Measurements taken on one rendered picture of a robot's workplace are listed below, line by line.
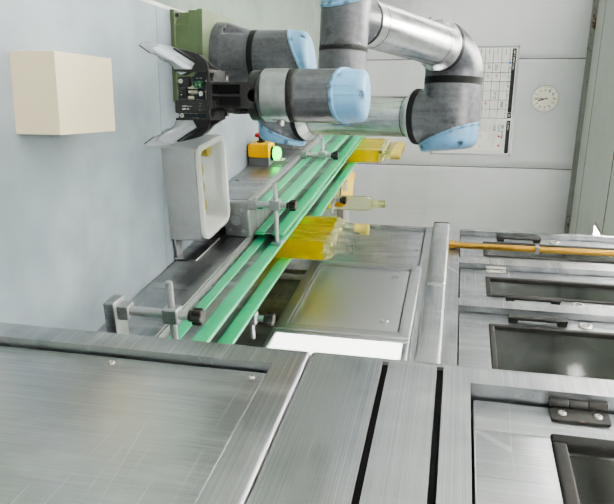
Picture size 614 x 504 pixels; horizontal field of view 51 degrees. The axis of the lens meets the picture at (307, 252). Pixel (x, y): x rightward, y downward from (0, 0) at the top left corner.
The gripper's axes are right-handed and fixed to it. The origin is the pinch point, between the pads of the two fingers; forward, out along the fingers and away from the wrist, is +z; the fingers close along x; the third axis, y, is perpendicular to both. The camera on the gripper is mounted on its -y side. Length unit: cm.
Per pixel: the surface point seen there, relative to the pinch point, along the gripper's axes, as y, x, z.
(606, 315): -80, 55, -88
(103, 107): -4.5, 1.9, 9.8
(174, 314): 1.4, 34.9, -4.3
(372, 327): -57, 55, -30
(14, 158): 9.1, 9.4, 17.1
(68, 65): 4.7, -4.3, 9.7
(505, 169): -674, 73, -99
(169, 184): -42.0, 19.4, 16.5
